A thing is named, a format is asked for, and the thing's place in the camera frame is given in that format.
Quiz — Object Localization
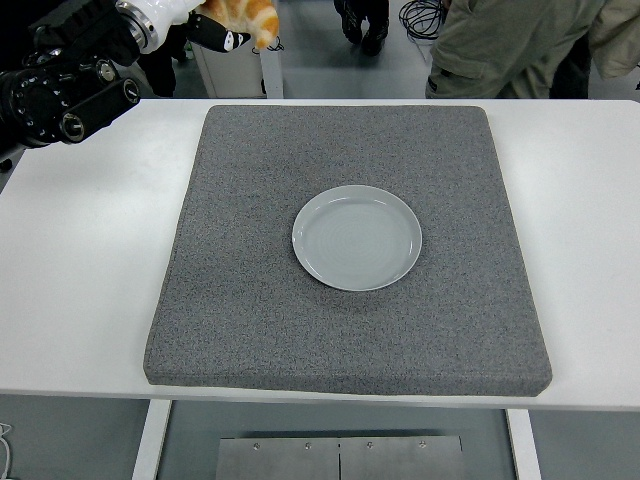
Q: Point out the black coiled floor cables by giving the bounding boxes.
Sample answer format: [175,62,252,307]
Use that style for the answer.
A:
[399,0,450,40]

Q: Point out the white table leg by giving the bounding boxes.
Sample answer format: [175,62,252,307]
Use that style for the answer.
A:
[504,408,543,480]
[130,399,174,480]

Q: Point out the golden croissant bread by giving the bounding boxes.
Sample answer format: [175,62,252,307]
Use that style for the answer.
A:
[202,0,280,51]

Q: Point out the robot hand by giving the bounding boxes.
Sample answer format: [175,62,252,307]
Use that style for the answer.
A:
[132,0,254,54]

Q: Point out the person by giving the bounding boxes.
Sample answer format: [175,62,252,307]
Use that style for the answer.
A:
[137,24,194,99]
[424,0,607,100]
[547,32,592,100]
[333,0,391,57]

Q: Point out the grey speckled mat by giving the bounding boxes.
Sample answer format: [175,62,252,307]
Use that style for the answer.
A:
[143,104,554,399]

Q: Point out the white post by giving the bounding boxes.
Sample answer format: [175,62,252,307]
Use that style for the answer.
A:
[257,37,285,99]

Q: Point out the grey round plate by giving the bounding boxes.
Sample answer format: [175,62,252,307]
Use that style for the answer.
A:
[291,185,423,293]

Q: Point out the white cord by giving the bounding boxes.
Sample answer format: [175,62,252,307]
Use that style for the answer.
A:
[0,422,14,476]

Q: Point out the white cabinet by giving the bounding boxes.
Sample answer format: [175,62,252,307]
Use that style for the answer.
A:
[192,42,266,99]

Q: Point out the beige jacket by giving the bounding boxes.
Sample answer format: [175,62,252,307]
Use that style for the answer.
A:
[587,0,640,79]

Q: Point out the grey metal plate with screws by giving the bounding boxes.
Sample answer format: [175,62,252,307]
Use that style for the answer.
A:
[218,435,465,480]

